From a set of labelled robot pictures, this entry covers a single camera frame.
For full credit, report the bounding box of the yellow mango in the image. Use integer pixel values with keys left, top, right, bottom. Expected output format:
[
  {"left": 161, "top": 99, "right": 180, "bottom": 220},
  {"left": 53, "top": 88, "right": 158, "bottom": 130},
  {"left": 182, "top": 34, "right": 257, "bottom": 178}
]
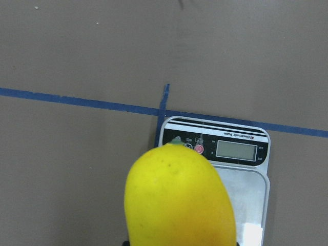
[{"left": 124, "top": 139, "right": 237, "bottom": 245}]

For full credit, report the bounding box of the white electronic kitchen scale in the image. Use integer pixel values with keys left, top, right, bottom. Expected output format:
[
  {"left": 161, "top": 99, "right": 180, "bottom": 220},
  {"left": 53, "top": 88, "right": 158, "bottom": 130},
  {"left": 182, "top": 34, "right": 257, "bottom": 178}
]
[{"left": 158, "top": 116, "right": 271, "bottom": 245}]

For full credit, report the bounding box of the short blue tape strip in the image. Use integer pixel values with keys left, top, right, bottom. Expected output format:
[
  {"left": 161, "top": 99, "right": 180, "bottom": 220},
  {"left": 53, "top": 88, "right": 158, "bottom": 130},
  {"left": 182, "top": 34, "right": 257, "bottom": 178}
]
[{"left": 154, "top": 84, "right": 170, "bottom": 147}]

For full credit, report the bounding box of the long blue tape strip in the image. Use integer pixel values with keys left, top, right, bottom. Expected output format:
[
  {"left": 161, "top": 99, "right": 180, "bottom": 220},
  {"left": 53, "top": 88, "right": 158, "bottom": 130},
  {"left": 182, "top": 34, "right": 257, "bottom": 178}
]
[{"left": 1, "top": 88, "right": 327, "bottom": 138}]

